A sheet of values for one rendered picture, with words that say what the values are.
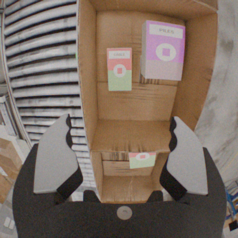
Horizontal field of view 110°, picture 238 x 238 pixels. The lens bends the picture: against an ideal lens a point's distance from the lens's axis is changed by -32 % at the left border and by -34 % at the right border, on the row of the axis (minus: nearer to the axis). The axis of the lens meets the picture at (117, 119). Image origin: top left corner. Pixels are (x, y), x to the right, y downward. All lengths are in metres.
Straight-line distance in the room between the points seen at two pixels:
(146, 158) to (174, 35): 0.46
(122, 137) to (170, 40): 0.32
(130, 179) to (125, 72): 0.58
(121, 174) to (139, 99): 0.45
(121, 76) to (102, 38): 0.13
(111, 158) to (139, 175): 0.23
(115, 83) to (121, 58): 0.08
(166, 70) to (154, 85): 0.09
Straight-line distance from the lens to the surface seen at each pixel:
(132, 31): 0.40
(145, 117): 0.48
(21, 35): 0.74
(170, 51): 0.36
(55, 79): 0.63
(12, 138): 1.14
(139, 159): 0.53
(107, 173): 0.74
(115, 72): 0.37
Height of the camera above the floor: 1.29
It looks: 58 degrees down
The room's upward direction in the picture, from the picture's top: 179 degrees counter-clockwise
